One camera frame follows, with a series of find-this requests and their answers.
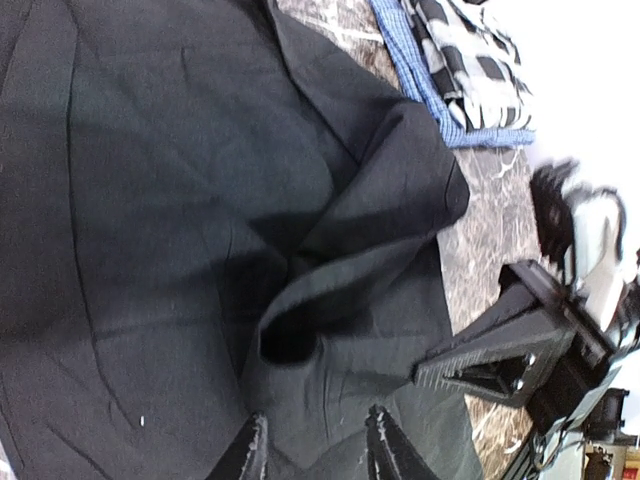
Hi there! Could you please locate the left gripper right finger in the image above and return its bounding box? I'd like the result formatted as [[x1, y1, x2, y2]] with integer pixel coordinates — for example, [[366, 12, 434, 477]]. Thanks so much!
[[365, 405, 438, 480]]

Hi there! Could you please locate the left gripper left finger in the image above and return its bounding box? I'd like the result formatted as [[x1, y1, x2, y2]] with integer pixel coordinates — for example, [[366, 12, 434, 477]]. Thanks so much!
[[206, 413, 268, 480]]

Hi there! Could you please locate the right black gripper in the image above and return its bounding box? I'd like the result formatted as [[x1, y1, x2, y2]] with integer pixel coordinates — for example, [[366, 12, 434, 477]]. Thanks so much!
[[414, 260, 616, 430]]

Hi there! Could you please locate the black long sleeve shirt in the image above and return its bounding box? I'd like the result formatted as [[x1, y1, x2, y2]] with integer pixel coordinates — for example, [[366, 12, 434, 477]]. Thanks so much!
[[1, 1, 483, 479]]

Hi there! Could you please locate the black white plaid shirt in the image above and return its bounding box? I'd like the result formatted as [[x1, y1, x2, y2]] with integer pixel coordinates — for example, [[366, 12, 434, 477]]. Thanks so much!
[[401, 0, 534, 132]]

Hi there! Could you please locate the blue checked folded shirt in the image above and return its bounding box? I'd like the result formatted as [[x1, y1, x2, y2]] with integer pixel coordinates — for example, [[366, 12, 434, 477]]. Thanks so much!
[[370, 0, 535, 149]]

